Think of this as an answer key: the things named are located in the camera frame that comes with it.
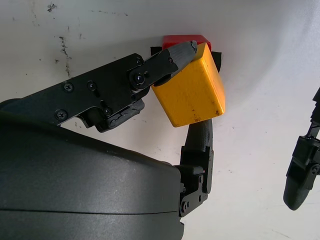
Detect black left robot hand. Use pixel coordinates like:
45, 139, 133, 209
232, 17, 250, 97
282, 86, 320, 212

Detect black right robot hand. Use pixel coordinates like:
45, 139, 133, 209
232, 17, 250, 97
0, 39, 215, 240

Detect yellow wooden block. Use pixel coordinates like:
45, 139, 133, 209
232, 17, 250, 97
150, 42, 226, 129

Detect red wooden block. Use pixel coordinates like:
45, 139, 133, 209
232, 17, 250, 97
161, 34, 213, 52

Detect black tape strip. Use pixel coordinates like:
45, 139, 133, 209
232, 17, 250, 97
150, 45, 223, 71

